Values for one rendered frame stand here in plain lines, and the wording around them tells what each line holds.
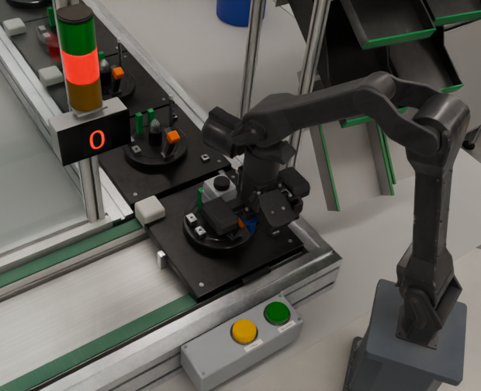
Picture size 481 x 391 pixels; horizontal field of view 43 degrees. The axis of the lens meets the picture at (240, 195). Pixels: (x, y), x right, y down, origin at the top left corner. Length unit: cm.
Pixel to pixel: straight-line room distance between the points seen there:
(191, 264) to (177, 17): 106
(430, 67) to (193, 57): 78
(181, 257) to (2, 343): 34
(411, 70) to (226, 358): 64
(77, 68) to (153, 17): 109
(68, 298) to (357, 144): 63
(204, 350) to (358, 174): 48
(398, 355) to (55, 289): 61
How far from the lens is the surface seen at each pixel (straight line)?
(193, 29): 193
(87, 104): 96
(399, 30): 105
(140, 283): 116
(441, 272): 89
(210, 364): 102
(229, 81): 172
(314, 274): 114
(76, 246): 118
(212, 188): 108
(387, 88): 76
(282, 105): 84
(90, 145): 100
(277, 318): 106
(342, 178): 123
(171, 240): 115
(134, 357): 103
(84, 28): 89
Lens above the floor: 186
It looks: 46 degrees down
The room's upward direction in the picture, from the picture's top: 7 degrees clockwise
